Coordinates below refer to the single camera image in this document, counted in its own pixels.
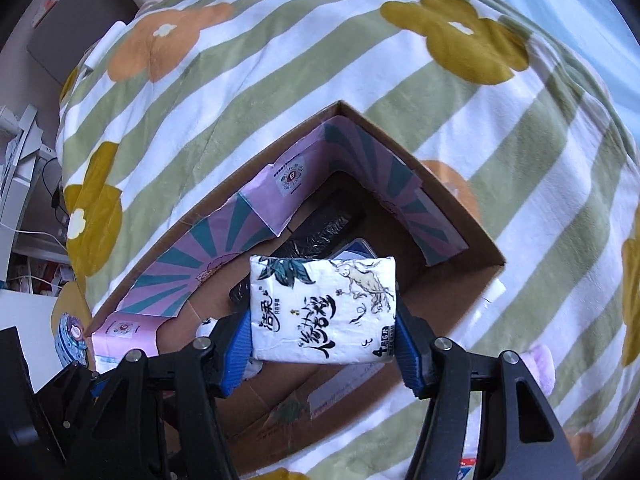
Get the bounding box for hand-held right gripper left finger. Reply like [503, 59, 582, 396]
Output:
[70, 310, 253, 480]

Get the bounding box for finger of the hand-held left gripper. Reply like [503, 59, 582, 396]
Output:
[32, 360, 108, 466]

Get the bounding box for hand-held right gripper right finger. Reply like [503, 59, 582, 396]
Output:
[392, 287, 583, 480]

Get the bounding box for white black-patterned sock roll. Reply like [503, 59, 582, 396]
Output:
[195, 316, 263, 381]

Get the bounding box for white ink-print tissue packet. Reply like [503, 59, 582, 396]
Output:
[248, 255, 398, 365]

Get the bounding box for blue label clear plastic box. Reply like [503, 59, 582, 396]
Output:
[332, 240, 378, 263]

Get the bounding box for cardboard box with pink lining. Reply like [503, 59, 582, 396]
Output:
[85, 100, 507, 478]

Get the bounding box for black quilted tube case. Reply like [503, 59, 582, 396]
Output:
[230, 205, 366, 306]

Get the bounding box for round teal printed tin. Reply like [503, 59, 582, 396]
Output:
[54, 310, 93, 367]

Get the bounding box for red white packets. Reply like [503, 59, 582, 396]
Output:
[10, 255, 76, 293]

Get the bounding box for red label clear plastic box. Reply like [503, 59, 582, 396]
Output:
[457, 440, 483, 480]

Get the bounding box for purple rolled towel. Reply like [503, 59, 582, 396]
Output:
[520, 342, 557, 396]

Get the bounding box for white metal stand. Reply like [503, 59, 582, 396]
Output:
[0, 105, 63, 226]

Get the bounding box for striped floral blanket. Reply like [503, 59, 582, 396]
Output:
[52, 0, 640, 480]

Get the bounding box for grey white-edged panel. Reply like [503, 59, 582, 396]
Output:
[27, 0, 141, 86]

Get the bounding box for light blue sheer curtain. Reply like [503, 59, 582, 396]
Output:
[460, 0, 640, 126]

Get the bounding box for black cable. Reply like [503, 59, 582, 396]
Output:
[42, 157, 68, 223]

